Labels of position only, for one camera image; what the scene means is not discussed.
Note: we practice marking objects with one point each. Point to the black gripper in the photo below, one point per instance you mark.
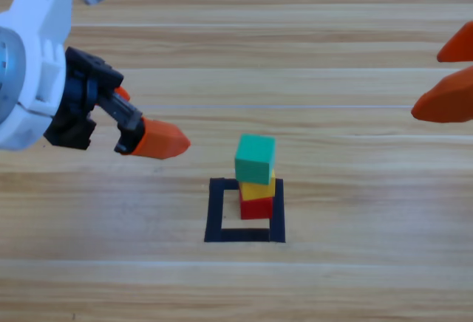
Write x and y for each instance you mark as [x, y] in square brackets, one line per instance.
[77, 78]

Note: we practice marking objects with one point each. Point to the black tape square outline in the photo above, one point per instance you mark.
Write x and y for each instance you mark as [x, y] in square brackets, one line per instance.
[214, 211]

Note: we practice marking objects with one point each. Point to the yellow wooden cube block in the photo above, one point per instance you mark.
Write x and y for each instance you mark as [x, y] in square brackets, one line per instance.
[258, 191]

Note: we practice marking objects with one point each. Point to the red wooden cube block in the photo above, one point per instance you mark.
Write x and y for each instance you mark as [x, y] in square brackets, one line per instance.
[256, 209]

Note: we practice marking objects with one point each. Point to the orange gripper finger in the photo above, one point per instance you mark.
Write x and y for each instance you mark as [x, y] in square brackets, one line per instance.
[460, 47]
[447, 96]

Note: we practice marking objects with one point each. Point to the green wooden cube block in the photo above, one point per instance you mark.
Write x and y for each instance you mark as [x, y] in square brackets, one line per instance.
[255, 159]

